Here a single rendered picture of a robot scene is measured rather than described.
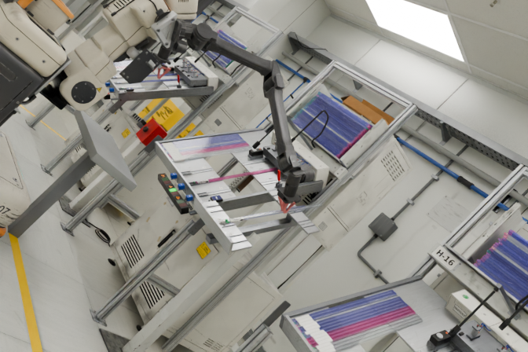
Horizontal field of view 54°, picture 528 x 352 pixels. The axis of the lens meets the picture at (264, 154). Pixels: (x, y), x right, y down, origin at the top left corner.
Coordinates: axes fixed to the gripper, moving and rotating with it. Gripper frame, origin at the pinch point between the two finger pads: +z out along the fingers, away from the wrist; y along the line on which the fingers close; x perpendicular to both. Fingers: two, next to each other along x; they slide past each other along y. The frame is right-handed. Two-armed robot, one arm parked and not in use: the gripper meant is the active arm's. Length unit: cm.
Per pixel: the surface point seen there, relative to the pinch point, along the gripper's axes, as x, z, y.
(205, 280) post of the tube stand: 27.9, 39.6, 7.0
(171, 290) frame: 33, 63, 27
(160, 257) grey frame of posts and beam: 41, 41, 29
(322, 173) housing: -49, 7, 32
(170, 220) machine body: 13, 61, 77
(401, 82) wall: -261, 20, 173
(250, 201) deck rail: -5.5, 18.5, 31.9
